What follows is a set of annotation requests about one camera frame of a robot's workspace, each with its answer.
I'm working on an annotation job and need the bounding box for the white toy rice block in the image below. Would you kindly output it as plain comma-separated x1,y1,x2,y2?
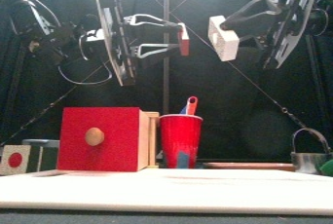
208,15,241,62

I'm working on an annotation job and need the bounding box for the red-fronted wooden drawer with knob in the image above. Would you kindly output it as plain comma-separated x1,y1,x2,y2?
56,106,151,173

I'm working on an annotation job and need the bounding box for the red toy utensil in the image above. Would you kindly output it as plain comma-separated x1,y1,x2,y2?
185,95,201,117

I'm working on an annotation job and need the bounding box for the wooden box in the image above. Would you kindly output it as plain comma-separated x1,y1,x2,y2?
145,110,162,168

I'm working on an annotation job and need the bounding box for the red plastic cup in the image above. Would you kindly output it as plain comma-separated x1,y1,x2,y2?
158,114,205,169

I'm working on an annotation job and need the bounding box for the small blue piece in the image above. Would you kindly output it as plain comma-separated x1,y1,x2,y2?
175,151,191,169

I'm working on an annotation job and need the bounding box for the pale blue bowl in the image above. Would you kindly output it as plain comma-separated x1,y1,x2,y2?
22,138,62,149

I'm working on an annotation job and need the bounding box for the toy maki roll block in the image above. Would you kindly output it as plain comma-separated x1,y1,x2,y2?
0,144,60,176

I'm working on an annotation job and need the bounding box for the white cutting board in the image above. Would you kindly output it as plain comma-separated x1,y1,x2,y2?
0,167,333,217

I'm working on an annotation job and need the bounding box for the metal frame pole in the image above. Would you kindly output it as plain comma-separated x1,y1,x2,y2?
163,0,171,116

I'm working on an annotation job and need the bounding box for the thin diagonal cord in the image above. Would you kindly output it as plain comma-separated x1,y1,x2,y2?
0,0,218,147
126,0,315,129

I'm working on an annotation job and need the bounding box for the black cable loop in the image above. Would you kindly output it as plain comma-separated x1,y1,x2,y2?
58,51,115,87

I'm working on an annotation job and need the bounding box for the small metal pot with handle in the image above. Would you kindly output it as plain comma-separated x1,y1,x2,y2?
289,127,333,175

